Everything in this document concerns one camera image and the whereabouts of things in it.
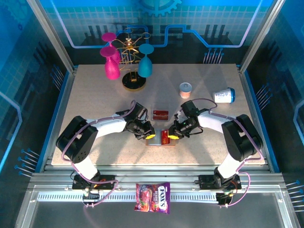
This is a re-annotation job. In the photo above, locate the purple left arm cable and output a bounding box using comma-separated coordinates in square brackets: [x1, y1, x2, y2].
[61, 99, 137, 209]

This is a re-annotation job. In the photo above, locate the white cup with blue lid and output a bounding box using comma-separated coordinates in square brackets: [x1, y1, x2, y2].
[212, 87, 236, 104]

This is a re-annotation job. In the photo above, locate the small orange tin can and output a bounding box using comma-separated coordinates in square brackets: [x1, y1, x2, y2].
[179, 82, 192, 99]

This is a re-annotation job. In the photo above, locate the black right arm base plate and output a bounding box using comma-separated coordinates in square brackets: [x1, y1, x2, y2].
[198, 174, 242, 190]

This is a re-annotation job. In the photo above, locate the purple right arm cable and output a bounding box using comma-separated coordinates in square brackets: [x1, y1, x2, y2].
[192, 98, 264, 209]

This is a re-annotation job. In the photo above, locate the purple Fox's candy bag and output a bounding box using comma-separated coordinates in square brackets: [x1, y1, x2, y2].
[133, 182, 171, 215]

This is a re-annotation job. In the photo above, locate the small black connector board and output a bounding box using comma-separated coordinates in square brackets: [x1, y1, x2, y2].
[83, 192, 100, 202]
[217, 193, 232, 205]

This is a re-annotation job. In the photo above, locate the pink wine glass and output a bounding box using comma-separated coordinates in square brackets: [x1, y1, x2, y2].
[99, 46, 121, 81]

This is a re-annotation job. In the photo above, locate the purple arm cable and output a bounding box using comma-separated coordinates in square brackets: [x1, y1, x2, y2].
[192, 98, 264, 209]
[61, 99, 137, 209]

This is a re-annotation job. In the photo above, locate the aluminium frame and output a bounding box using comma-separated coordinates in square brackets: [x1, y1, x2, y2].
[14, 0, 301, 228]

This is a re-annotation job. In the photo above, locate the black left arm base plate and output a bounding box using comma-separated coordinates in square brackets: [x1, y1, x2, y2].
[72, 174, 116, 190]

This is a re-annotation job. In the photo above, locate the blue wine glass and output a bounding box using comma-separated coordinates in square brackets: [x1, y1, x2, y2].
[137, 44, 154, 78]

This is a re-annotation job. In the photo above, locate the gold wire glass rack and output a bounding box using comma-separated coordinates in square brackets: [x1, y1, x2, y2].
[116, 27, 152, 92]

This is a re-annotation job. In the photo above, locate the white slotted cable duct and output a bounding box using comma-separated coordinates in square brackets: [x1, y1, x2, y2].
[38, 192, 218, 202]

